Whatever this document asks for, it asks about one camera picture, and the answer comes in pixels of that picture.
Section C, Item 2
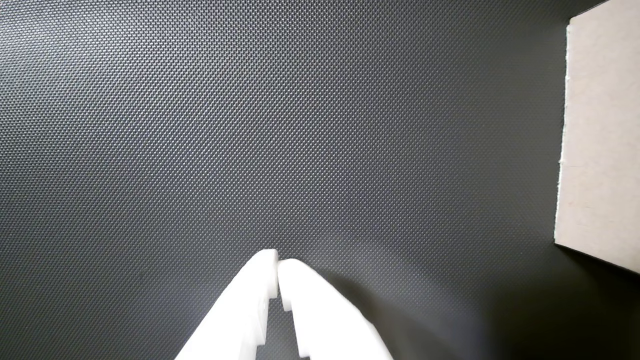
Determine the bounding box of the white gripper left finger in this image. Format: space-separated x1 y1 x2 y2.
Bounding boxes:
173 248 279 360

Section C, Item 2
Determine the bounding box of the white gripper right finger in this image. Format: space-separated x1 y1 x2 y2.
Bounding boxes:
278 258 394 360

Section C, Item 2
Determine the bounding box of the small open cardboard box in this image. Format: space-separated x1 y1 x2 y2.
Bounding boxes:
553 0 640 275

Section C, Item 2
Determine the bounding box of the dark grey textured mat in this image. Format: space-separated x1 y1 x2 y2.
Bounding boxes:
0 0 640 360

